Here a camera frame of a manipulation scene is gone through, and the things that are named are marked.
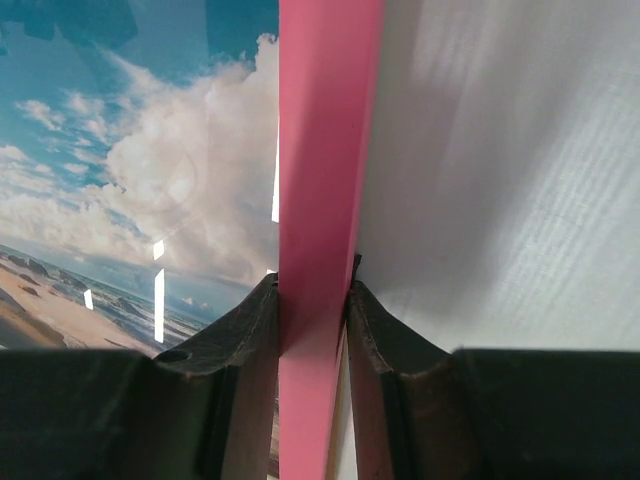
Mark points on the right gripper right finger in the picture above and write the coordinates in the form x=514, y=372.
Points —
x=420, y=412

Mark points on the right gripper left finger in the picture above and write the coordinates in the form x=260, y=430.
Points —
x=201, y=410

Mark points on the beach photo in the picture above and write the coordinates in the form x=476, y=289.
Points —
x=138, y=156

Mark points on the pink picture frame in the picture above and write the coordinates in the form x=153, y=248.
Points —
x=328, y=59

